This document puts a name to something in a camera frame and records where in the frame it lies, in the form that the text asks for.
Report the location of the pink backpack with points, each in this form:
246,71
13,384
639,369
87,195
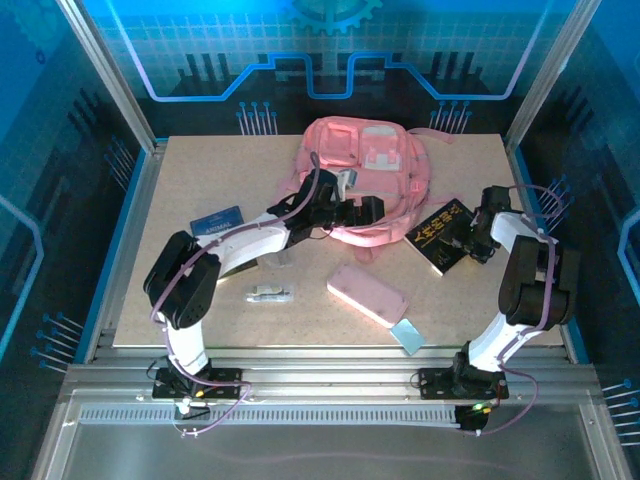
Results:
380,150

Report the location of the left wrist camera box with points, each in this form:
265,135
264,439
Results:
347,177

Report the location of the aluminium table rail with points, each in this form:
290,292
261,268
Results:
130,240
530,175

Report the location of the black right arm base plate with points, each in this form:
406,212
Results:
435,384

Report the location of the aluminium mounting beam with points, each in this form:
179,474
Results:
325,380

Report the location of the black book yellow print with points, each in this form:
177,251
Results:
435,235

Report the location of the aluminium left table rail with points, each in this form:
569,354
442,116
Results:
130,240

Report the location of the pink pencil case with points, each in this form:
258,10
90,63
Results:
367,295

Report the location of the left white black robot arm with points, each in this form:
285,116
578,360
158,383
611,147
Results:
240,245

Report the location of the blue Animal Farm book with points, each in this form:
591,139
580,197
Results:
217,220

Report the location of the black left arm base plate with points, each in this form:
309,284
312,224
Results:
225,382

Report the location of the aluminium frame post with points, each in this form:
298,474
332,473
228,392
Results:
110,75
550,75

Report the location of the light blue rectangular card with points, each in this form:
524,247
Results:
409,337

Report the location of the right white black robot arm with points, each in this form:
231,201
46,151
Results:
530,290

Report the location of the aluminium right table rail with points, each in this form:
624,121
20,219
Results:
530,175

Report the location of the black controller box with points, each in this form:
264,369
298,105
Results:
470,420

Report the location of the aluminium left frame post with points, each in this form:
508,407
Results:
110,75

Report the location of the aluminium right frame post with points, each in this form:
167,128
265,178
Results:
550,75

